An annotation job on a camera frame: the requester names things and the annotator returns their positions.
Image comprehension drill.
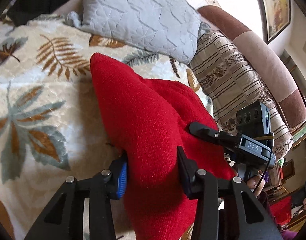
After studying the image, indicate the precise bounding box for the black cable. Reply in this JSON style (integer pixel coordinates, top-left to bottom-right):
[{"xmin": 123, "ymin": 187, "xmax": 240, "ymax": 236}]
[{"xmin": 252, "ymin": 132, "xmax": 276, "ymax": 193}]

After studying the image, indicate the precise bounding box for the person right hand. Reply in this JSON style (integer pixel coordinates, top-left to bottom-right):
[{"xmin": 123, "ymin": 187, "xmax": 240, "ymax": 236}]
[{"xmin": 246, "ymin": 173, "xmax": 265, "ymax": 197}]

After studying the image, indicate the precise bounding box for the brown pink headboard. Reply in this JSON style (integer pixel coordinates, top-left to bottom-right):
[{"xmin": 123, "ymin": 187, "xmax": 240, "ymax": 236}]
[{"xmin": 197, "ymin": 5, "xmax": 306, "ymax": 132}]

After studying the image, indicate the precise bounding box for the striped beige cushion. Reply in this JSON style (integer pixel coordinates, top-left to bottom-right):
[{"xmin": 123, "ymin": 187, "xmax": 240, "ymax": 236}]
[{"xmin": 190, "ymin": 30, "xmax": 293, "ymax": 159}]

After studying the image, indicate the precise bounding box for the grey quilted pillow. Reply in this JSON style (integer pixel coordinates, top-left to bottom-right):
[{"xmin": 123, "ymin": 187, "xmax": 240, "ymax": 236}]
[{"xmin": 66, "ymin": 0, "xmax": 210, "ymax": 64}]

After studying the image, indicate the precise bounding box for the large framed painting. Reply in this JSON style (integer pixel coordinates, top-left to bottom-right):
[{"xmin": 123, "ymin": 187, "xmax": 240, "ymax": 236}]
[{"xmin": 257, "ymin": 0, "xmax": 291, "ymax": 44}]

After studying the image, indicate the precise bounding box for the black camera box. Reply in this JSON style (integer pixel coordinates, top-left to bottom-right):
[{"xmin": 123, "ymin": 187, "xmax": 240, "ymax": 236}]
[{"xmin": 236, "ymin": 101, "xmax": 271, "ymax": 140}]

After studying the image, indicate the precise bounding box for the red and blue sweater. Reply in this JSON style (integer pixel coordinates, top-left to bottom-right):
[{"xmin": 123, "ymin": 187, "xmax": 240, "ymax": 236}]
[{"xmin": 90, "ymin": 53, "xmax": 235, "ymax": 239}]

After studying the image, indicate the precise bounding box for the leaf pattern blanket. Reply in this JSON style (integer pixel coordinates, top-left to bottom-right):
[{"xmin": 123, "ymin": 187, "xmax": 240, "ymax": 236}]
[{"xmin": 0, "ymin": 15, "xmax": 213, "ymax": 239}]

